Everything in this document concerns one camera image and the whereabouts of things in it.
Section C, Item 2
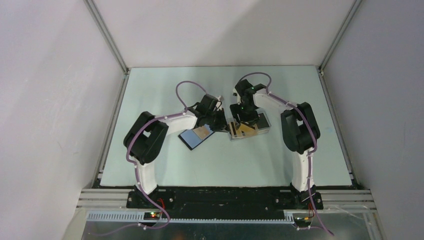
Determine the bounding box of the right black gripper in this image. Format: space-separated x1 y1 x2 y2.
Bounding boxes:
230 101 260 130

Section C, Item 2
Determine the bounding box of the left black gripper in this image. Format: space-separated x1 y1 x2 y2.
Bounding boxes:
205 108 231 133

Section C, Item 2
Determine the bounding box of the clear plastic card tray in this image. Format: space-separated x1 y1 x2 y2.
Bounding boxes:
227 112 271 141

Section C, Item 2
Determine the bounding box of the black card holder wallet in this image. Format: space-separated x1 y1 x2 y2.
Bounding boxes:
178 125 214 151

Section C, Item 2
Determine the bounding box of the orange credit card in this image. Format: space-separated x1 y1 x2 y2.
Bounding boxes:
228 121 240 139
237 124 257 138
193 126 214 140

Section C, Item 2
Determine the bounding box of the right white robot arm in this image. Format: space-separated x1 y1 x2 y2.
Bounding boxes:
230 79 321 209

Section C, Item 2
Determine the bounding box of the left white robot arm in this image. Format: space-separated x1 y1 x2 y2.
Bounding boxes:
123 94 228 208

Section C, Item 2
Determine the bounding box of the black credit card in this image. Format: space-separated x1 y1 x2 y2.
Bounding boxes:
256 113 270 130

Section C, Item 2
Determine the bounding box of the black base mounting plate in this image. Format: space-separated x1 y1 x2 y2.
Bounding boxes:
126 186 324 221

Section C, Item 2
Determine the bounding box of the right controller board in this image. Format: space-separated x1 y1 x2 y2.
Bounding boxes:
292 216 313 231

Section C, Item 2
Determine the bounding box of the controller board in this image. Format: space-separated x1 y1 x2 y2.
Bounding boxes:
292 216 313 231
143 211 162 221

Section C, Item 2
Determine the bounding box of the left controller board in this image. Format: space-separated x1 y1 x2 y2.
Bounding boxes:
143 211 162 221

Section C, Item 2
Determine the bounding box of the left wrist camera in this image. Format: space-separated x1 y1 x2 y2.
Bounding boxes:
214 95 224 110

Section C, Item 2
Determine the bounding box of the right aluminium frame post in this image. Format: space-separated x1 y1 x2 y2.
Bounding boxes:
318 0 363 75

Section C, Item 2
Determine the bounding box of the aluminium frame post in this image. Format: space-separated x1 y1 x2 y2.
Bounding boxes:
318 0 363 75
83 0 129 74

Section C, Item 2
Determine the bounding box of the left aluminium frame post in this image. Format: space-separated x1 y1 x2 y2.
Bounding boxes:
83 0 129 74

